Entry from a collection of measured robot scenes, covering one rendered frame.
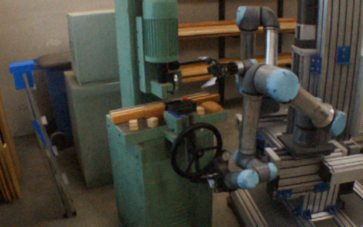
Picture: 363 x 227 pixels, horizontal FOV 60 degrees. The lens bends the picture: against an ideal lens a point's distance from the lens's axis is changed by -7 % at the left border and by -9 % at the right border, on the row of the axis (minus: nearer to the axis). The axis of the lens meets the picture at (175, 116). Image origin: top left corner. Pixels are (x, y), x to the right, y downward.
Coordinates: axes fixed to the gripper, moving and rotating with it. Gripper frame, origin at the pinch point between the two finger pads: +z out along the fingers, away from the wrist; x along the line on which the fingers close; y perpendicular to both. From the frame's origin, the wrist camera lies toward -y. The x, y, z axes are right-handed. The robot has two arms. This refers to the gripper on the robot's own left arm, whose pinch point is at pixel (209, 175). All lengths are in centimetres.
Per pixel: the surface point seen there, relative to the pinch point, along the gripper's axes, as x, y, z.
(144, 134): -23.9, -26.1, 11.3
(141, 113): -19.4, -38.3, 22.6
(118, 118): -32, -38, 22
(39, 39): -56, -165, 219
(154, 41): -13, -69, 1
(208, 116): 13.2, -29.2, 12.0
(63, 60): -38, -121, 173
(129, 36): -18, -81, 21
